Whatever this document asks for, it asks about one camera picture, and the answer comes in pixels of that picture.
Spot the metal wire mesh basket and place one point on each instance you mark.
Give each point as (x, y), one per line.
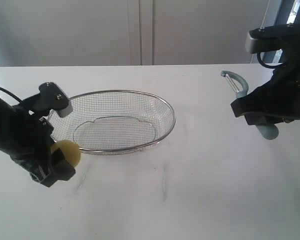
(114, 122)

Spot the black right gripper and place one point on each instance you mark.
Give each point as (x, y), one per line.
(278, 100)

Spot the white cabinet doors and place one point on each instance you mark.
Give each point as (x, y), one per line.
(129, 32)

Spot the yellow lemon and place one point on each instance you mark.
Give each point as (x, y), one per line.
(70, 150)

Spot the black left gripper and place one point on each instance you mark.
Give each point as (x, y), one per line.
(26, 137)

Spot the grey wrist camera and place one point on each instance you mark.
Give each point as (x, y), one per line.
(50, 97)
(266, 39)

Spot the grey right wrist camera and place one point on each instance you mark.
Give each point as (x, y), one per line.
(266, 39)

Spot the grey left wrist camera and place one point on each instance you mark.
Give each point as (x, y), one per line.
(50, 97)

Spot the dark window frame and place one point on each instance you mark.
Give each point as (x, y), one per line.
(287, 16)

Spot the teal handled peeler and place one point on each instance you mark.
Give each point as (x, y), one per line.
(240, 87)

